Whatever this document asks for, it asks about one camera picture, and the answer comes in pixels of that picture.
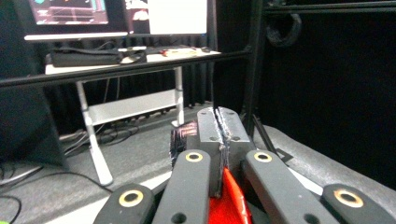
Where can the black metal frame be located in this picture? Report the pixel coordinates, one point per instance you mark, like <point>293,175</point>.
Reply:
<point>342,93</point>

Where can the computer monitor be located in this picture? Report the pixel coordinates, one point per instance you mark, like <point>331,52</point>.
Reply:
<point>177,15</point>
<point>71,12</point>

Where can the black bag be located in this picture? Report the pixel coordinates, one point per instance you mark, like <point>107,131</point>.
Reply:
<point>84,57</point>

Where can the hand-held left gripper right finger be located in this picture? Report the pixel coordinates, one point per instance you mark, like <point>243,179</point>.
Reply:
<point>274,186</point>

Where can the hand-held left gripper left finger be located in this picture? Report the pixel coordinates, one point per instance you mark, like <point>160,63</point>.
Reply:
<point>190,186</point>

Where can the dark computer mouse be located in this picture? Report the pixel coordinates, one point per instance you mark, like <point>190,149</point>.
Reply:
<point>206,49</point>

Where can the white metal desk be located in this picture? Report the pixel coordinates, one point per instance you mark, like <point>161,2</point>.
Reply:
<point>130,107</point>

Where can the black metal stand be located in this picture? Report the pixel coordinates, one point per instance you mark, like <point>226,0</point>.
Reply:
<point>253,62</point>

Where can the dark box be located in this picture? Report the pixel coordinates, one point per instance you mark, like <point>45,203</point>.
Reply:
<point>28,124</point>

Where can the red and yellow flat item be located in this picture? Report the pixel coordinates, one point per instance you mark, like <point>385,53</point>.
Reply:
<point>179,52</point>

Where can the black frame bar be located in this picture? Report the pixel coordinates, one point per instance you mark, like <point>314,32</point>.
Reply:
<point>124,70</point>
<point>327,6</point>

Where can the red and black food packet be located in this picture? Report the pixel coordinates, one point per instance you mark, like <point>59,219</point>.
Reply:
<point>230,205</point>

